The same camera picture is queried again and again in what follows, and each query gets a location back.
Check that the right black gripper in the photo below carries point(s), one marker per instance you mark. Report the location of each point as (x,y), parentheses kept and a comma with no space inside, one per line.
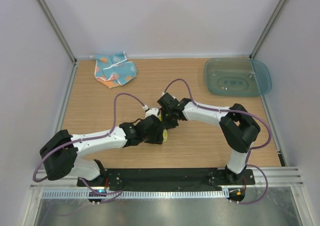
(167,125)

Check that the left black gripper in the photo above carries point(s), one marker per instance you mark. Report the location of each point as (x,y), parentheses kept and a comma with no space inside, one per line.
(158,137)

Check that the yellow green patterned towel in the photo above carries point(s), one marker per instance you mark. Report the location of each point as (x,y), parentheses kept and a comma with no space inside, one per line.
(164,133)

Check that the blue orange dotted towel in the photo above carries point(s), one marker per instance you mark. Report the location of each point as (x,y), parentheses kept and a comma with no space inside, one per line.
(113,70)

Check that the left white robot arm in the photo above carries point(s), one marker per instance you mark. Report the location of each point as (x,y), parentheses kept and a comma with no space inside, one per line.
(63,154)

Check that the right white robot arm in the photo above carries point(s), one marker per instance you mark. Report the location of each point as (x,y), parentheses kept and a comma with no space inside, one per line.
(239,129)

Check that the clear blue plastic tray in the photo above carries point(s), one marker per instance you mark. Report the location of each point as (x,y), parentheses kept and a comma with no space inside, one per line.
(237,77)

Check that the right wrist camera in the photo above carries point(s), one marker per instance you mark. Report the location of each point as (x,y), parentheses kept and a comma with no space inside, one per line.
(168,103)

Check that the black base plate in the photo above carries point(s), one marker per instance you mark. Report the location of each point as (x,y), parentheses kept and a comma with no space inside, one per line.
(165,176)

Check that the white slotted cable duct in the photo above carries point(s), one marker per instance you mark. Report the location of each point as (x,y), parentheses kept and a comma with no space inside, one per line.
(87,194)

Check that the front aluminium rail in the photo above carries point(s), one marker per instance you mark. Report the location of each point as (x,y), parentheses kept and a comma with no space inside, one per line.
(276,177)

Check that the left aluminium frame post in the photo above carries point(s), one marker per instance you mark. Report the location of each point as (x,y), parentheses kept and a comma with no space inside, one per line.
(54,25)

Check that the aluminium frame post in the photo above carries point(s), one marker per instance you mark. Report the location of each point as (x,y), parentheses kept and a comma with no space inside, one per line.
(268,27)
(54,25)

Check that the right aluminium frame post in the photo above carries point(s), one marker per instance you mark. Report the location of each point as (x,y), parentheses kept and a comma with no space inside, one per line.
(268,27)

